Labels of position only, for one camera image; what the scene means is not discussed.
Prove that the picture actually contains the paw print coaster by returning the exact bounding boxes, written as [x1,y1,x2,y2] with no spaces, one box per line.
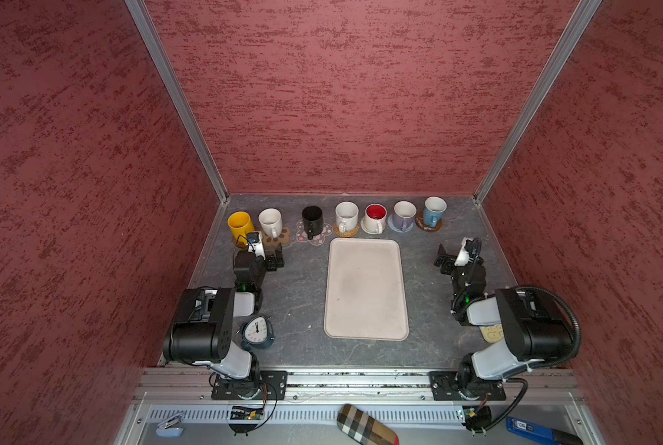
[262,226,292,250]

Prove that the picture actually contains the white mug front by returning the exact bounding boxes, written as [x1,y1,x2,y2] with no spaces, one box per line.
[258,208,283,239]

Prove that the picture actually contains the pink flower coaster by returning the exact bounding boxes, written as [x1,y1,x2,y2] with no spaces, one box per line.
[294,220,333,246]

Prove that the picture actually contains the yellow mug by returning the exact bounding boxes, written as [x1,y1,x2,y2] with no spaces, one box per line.
[227,211,255,243]

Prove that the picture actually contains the blue mug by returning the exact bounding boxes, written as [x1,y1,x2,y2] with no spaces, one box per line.
[423,197,447,228]

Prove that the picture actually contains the black mug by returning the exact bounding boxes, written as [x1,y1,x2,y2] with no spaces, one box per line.
[302,206,324,241]

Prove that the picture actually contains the white mug purple outside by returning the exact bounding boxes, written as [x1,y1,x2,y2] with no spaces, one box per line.
[392,200,417,218]

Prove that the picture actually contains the red mug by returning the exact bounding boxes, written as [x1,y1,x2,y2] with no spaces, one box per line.
[363,203,388,220]

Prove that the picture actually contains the beige serving tray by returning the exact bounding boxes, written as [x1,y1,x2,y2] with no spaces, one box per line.
[324,238,409,341]

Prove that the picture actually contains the brown glossy round coaster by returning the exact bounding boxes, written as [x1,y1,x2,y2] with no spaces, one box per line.
[415,211,442,233]

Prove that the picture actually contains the brown wicker round coaster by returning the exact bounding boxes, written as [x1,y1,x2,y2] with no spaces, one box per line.
[333,224,360,237]

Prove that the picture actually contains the grey round coaster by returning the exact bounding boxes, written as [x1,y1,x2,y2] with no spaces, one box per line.
[388,214,415,234]

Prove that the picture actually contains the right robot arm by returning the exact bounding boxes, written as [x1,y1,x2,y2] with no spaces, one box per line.
[433,237,581,400]

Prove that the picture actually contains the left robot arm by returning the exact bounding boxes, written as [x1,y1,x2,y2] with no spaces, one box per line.
[163,246,285,392]

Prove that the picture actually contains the teal alarm clock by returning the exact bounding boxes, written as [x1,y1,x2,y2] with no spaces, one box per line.
[240,315,275,352]

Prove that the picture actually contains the cream calculator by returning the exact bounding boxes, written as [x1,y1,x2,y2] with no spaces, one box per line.
[480,324,504,344]

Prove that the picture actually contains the plaid glasses case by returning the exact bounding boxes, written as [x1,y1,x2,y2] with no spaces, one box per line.
[337,404,400,445]

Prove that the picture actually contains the small stapler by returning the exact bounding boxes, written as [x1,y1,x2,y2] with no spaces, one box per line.
[155,413,184,439]

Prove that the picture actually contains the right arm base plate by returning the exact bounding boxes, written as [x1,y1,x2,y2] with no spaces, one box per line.
[428,371,507,402]

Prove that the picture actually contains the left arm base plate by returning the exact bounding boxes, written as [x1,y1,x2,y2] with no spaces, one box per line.
[211,370,289,402]

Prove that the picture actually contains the blue handled tool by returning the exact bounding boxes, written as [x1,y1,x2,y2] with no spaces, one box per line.
[507,417,583,445]

